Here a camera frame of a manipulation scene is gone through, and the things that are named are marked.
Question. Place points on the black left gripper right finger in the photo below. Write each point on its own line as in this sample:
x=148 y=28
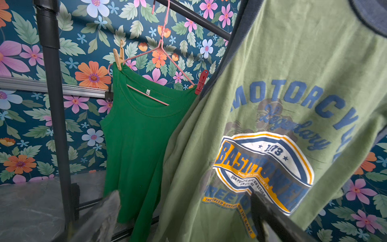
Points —
x=272 y=225

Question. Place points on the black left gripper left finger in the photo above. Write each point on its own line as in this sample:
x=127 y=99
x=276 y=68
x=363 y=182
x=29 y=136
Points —
x=98 y=224

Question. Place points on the olive grey tank top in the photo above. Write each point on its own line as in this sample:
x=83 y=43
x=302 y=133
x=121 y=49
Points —
x=285 y=130

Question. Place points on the green tank top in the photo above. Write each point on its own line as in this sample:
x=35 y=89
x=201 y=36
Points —
x=144 y=114

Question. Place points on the red clothespin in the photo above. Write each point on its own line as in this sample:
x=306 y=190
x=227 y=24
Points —
x=201 y=82

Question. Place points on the orange clothespin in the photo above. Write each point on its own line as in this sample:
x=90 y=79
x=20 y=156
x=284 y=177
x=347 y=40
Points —
x=119 y=55

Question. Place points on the black clothes rack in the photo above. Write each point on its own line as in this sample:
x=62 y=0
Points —
x=47 y=23

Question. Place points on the pink wire hanger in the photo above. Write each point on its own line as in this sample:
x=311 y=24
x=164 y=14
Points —
x=159 y=50

